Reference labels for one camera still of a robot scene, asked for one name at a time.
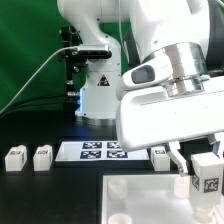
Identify black camera on stand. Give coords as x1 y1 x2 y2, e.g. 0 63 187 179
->
71 44 112 59

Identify grey camera cable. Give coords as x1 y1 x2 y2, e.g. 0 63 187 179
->
0 46 78 116

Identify white square tabletop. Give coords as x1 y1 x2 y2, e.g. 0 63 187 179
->
100 174 224 224

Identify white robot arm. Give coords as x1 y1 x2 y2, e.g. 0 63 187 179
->
57 0 224 174

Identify white marker sheet with tags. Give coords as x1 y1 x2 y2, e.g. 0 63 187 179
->
55 141 149 162

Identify black cables on table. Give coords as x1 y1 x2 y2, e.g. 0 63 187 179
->
0 94 76 118

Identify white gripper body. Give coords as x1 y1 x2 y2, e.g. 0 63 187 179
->
115 63 224 153

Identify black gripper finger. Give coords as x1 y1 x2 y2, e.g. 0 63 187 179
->
166 141 188 176
208 132 224 160

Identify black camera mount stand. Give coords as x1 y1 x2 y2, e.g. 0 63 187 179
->
58 26 86 113

